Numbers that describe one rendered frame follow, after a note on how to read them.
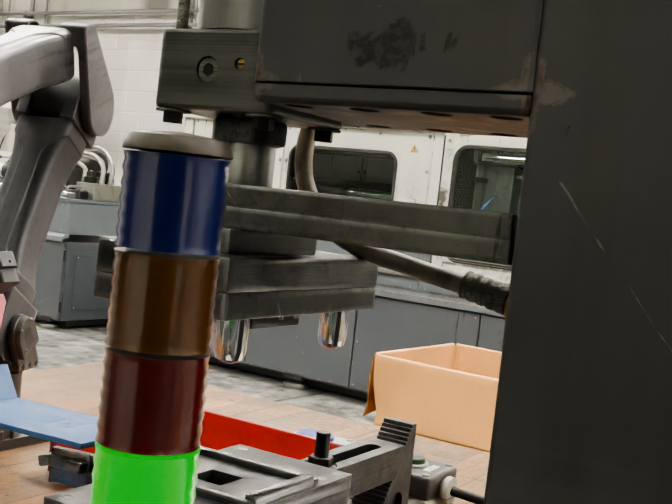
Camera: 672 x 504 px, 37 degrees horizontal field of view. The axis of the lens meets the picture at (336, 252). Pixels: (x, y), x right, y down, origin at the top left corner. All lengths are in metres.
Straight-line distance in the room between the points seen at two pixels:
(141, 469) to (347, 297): 0.35
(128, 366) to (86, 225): 7.30
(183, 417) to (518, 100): 0.24
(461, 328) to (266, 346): 1.36
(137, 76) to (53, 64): 8.92
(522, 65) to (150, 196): 0.22
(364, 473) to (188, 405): 0.48
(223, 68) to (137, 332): 0.29
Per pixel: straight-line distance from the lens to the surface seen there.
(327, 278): 0.66
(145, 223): 0.35
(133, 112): 9.96
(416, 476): 0.97
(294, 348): 6.14
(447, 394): 2.97
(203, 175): 0.35
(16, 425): 0.78
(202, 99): 0.62
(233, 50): 0.61
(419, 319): 5.66
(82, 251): 7.65
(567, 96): 0.49
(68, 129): 1.09
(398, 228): 0.55
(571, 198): 0.49
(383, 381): 3.09
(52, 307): 7.63
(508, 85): 0.50
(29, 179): 1.06
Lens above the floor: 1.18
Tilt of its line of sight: 3 degrees down
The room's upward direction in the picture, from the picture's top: 6 degrees clockwise
